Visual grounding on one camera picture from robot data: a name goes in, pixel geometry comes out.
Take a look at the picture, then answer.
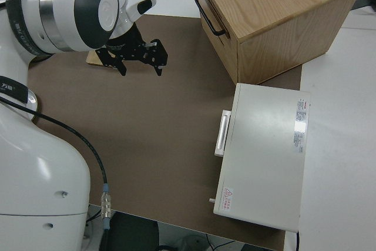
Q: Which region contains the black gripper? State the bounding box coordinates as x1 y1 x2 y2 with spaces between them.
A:
95 25 169 78

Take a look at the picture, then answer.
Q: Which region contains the small wooden block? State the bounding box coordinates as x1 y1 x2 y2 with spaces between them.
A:
85 50 104 66

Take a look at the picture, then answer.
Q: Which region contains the brown table mat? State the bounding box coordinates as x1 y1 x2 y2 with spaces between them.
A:
25 14 303 251

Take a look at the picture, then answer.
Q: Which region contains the light wooden drawer box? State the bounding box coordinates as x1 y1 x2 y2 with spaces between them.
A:
190 0 364 85

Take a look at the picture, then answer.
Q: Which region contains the white toaster oven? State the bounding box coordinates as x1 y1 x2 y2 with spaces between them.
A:
207 82 311 232

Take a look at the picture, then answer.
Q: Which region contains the black chair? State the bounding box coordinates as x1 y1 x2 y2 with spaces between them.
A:
99 212 161 251

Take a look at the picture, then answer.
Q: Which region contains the black drawer box handle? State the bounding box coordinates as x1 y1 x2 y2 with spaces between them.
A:
193 0 227 36

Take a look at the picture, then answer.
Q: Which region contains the toaster oven door handle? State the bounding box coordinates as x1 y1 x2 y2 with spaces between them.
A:
214 110 232 157

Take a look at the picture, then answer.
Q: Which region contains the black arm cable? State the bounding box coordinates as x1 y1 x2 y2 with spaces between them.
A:
0 0 113 251

